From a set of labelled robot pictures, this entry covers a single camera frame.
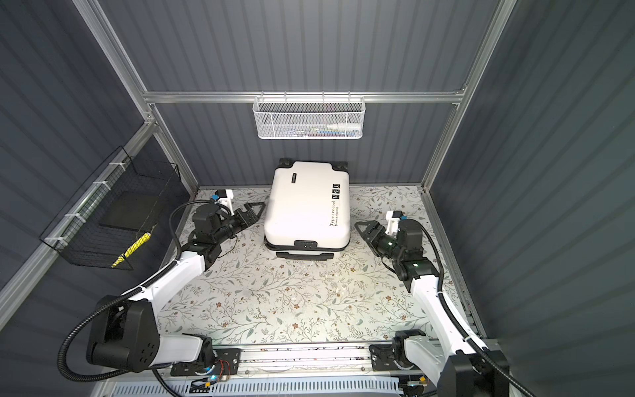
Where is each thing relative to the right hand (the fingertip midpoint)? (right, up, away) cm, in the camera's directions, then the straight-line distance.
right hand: (361, 232), depth 78 cm
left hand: (-34, +8, +5) cm, 35 cm away
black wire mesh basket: (-76, +3, -7) cm, 77 cm away
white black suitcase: (-18, +7, +7) cm, 20 cm away
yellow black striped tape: (-66, -3, -9) cm, 66 cm away
